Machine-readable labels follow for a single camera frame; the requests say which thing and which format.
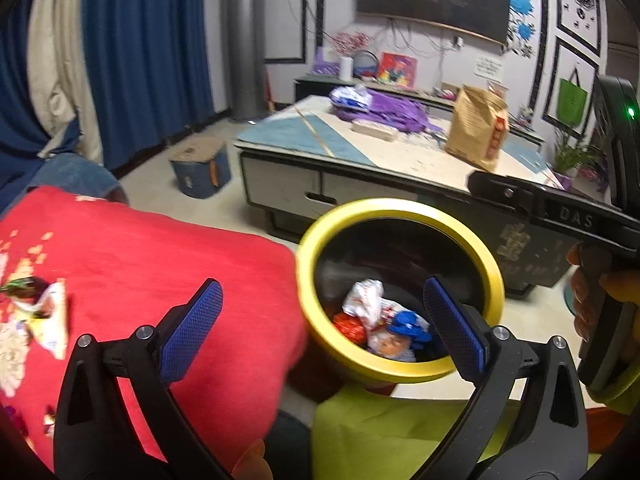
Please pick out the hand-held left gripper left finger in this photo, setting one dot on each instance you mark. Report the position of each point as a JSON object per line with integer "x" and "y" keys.
{"x": 192, "y": 330}

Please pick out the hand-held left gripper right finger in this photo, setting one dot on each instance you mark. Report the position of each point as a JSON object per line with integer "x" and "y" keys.
{"x": 455, "y": 330}

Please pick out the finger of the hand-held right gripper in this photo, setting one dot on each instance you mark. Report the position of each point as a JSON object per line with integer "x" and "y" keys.
{"x": 505, "y": 192}

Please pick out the blue wrapper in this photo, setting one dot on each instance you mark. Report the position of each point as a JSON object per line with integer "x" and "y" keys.
{"x": 406, "y": 322}

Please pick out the white plastic bag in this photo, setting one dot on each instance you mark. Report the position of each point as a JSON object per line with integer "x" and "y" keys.
{"x": 367, "y": 300}

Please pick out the red plastic bottle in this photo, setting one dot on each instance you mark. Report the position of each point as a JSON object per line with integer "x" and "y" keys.
{"x": 347, "y": 327}

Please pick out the yellow rimmed trash bin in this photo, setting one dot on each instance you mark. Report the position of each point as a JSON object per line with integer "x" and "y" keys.
{"x": 320, "y": 240}

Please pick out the person's right hand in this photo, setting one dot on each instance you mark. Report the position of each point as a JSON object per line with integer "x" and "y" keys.
{"x": 582, "y": 292}

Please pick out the person's left hand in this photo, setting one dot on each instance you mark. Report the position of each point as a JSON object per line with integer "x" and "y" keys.
{"x": 255, "y": 462}

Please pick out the green potted plant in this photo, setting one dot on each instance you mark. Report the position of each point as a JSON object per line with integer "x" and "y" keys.
{"x": 570, "y": 160}

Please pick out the brown paper bag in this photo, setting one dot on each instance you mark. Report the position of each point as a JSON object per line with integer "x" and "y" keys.
{"x": 475, "y": 125}

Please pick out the red floral blanket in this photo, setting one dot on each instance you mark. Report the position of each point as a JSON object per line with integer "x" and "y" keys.
{"x": 150, "y": 260}

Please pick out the green tote bag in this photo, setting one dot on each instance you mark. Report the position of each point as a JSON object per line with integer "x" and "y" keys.
{"x": 572, "y": 102}

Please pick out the lime green cloth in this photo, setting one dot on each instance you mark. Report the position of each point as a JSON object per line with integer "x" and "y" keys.
{"x": 380, "y": 430}

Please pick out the purple cloth bag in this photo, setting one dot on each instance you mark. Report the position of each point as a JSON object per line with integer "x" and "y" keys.
{"x": 400, "y": 110}

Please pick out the white snack packet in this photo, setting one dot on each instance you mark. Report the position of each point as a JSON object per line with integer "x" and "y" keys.
{"x": 50, "y": 320}

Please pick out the flat beige box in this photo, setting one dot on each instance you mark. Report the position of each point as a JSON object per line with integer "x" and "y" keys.
{"x": 375, "y": 130}

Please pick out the blue storage stool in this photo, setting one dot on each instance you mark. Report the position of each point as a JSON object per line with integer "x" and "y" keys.
{"x": 200, "y": 170}

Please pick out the red colourful painting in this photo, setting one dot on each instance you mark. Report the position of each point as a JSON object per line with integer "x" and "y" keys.
{"x": 397, "y": 67}

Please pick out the dark candy wrapper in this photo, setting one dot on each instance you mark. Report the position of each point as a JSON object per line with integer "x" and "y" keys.
{"x": 20, "y": 287}

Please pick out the grey coffee table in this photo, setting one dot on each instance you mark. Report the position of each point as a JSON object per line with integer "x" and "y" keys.
{"x": 300, "y": 185}

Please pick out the blue white patterned packet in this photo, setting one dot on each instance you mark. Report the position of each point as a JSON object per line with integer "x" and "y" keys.
{"x": 350, "y": 97}

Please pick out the round blue ornament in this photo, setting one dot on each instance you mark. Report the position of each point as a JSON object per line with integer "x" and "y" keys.
{"x": 366, "y": 64}

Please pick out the blue sofa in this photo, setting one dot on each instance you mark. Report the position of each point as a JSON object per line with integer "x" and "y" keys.
{"x": 75, "y": 180}

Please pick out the white vase red blossoms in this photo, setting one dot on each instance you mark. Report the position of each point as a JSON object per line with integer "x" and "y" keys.
{"x": 346, "y": 67}

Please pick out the narrow blue curtain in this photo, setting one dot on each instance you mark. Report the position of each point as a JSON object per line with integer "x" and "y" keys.
{"x": 150, "y": 60}

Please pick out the silver standing air conditioner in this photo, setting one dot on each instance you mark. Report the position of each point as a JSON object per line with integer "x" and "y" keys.
{"x": 242, "y": 35}

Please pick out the beige curtain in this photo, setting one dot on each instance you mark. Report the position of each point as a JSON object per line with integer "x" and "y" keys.
{"x": 60, "y": 60}

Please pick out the white paper wall note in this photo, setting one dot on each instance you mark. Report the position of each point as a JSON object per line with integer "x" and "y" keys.
{"x": 487, "y": 67}

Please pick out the white wall socket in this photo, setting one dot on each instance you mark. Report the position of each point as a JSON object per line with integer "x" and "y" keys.
{"x": 457, "y": 42}

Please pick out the blue flower wall decal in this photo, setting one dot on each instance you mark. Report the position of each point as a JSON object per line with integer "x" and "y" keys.
{"x": 522, "y": 5}

